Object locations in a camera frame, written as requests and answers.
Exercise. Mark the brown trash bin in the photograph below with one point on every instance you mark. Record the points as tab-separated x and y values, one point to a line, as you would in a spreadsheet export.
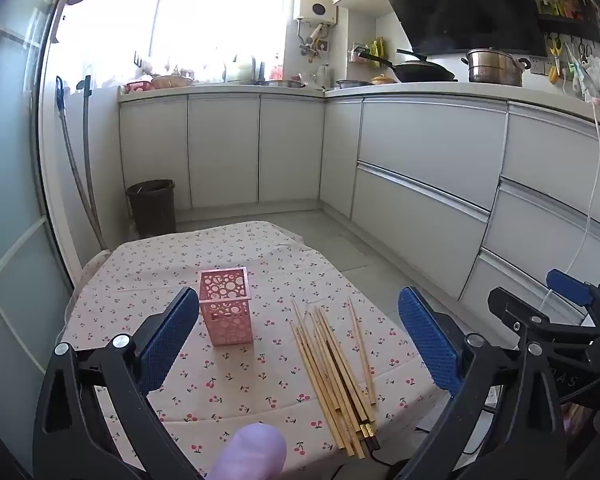
152	210

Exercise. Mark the white base cabinet with drawers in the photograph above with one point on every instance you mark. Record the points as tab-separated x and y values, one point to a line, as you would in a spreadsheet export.
430	150

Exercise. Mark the red plastic basket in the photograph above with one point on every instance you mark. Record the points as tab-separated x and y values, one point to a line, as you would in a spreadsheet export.
139	86

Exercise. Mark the white kitchen countertop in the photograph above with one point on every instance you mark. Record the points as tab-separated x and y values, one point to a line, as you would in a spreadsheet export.
430	89

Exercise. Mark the row of condiment bottles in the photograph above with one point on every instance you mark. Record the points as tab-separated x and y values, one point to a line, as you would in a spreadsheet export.
560	5

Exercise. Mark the black hook rack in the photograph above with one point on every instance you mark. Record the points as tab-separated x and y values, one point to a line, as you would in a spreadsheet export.
138	60

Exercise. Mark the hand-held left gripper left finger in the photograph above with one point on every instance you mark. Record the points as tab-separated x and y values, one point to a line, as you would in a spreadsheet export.
172	332

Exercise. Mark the woven basket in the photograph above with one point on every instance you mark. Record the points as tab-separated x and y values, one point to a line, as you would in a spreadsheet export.
172	81

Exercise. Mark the black wok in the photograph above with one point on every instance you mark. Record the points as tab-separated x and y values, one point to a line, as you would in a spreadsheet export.
420	72

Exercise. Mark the bright kitchen window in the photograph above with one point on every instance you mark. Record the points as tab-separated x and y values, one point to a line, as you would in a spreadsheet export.
205	15

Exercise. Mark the white base cabinet with doors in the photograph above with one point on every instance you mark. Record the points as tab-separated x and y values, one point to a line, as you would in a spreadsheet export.
225	150

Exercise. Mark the cherry print tablecloth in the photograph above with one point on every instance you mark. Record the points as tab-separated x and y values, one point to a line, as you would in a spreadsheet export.
260	375

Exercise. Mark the white kettle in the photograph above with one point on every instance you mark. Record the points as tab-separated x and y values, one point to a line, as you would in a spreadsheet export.
323	77

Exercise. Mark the water heater pipes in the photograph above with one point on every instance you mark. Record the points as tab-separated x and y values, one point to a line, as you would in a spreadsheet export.
312	42

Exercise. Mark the bunch of wooden chopsticks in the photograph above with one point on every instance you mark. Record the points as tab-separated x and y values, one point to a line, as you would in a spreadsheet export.
325	390

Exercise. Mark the steel stock pot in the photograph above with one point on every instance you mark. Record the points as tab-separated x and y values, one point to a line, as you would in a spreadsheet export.
495	70

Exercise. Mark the orange clay pot lid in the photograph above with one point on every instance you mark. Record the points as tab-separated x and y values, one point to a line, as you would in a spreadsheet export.
383	80

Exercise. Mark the steel basin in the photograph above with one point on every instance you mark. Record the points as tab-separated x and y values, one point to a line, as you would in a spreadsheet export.
280	83

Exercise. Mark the pink perforated utensil holder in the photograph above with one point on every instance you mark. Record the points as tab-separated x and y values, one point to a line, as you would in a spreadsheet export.
230	325

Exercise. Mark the black range hood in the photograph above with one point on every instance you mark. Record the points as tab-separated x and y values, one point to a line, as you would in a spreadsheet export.
460	5

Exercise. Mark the dark chopstick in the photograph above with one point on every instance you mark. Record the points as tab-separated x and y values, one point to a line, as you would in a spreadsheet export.
350	400
372	441

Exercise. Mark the wall rack with packets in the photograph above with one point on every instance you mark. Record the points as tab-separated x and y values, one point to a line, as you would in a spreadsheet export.
375	50

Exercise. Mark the steel bowl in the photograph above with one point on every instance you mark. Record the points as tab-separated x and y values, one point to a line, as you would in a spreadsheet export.
354	83

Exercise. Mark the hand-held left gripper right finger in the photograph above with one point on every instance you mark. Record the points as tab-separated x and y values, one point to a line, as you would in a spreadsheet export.
427	337

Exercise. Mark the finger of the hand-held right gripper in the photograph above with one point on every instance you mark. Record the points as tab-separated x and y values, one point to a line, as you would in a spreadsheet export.
570	285
515	312

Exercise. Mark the person's lavender pants knee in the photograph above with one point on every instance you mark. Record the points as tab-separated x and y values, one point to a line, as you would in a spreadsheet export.
252	452

